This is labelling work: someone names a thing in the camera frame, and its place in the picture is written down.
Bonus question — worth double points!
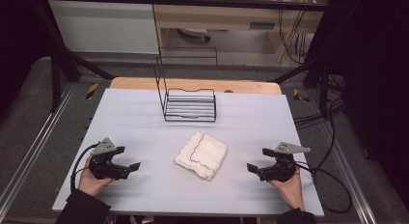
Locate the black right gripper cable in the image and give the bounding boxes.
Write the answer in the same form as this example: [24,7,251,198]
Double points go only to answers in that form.
[294,160,353,214]

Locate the person's left hand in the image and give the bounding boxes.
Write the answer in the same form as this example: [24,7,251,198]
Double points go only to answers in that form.
[77,164,114,198]

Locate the black metal frame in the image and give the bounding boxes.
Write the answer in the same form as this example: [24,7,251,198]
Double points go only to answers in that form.
[31,0,365,119]

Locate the light wooden desk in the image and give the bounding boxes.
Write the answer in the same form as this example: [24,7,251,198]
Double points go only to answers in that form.
[150,0,333,65]

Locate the black wire rack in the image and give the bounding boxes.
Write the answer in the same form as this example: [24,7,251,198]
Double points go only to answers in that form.
[152,46,219,124]

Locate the bundle of black floor cables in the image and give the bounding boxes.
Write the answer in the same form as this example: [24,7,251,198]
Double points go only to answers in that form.
[293,73,346,130]

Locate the black curtain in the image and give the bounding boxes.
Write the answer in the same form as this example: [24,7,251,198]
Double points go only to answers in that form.
[0,0,52,119]
[308,0,409,203]

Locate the light grey table mat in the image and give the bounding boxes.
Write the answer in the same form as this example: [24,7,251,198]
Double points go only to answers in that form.
[51,88,325,218]

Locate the hanging cables under desk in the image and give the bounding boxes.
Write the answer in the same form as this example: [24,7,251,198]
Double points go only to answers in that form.
[277,0,317,66]

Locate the white towel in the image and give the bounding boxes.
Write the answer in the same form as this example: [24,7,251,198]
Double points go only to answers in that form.
[174,130,229,182]

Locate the wooden table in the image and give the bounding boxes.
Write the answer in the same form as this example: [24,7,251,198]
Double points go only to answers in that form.
[109,76,284,96]

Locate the white cabinet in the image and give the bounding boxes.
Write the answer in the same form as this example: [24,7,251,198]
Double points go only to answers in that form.
[47,0,160,55]

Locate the person's right hand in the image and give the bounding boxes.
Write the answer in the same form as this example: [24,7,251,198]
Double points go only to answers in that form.
[268,167,306,212]

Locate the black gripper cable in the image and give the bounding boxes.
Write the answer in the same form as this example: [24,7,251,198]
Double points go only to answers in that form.
[69,142,101,190]
[294,160,353,214]

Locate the yellow black tape strip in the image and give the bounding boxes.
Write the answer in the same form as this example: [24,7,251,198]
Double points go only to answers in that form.
[85,82,99,100]
[292,88,311,103]

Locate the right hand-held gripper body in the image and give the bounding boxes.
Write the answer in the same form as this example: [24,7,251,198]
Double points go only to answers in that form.
[258,141,313,182]

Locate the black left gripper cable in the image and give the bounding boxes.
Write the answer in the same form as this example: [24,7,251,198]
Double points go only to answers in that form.
[69,142,101,190]

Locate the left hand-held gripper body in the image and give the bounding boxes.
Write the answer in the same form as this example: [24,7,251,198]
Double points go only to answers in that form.
[88,137,131,182]

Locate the office chair base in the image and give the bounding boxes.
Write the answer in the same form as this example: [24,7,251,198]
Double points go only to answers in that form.
[177,27,212,42]

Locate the aluminium floor rail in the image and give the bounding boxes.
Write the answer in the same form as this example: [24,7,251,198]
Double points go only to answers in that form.
[0,83,75,212]
[320,120,378,224]

